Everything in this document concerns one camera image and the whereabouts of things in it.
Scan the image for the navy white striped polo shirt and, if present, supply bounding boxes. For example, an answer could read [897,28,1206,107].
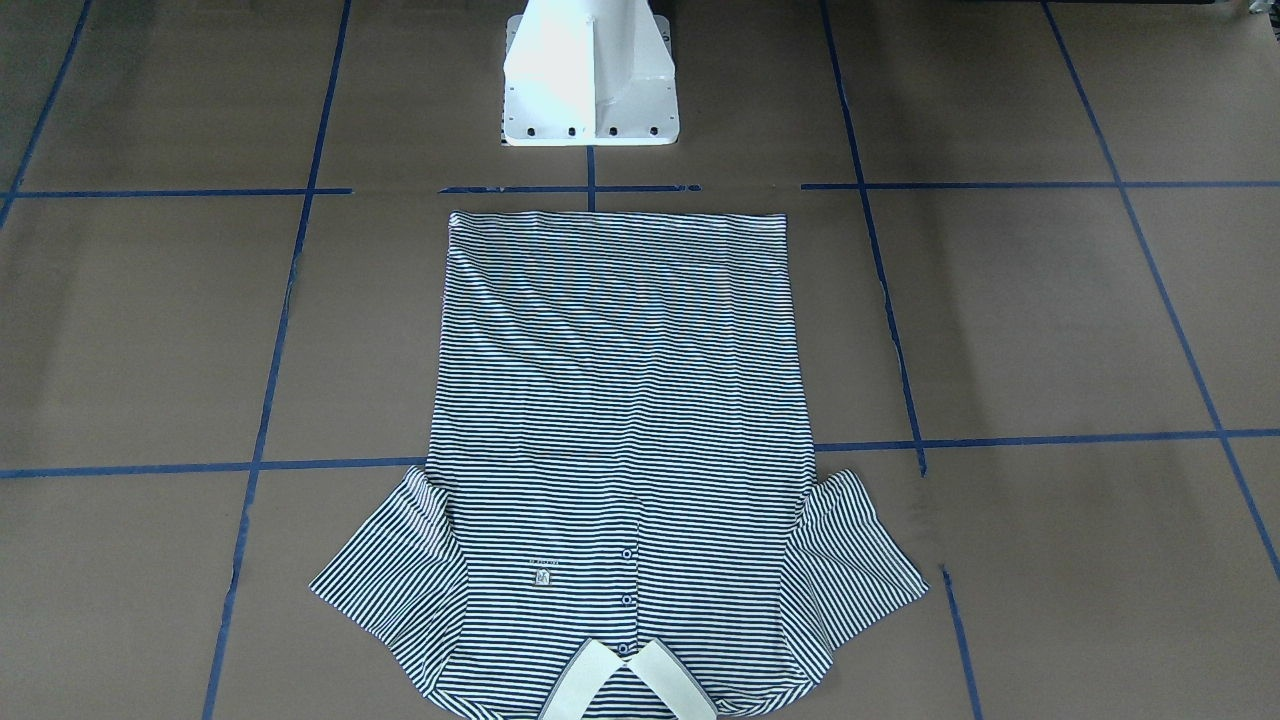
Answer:
[310,211,929,719]

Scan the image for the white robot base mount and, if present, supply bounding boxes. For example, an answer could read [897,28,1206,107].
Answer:
[500,1,681,147]

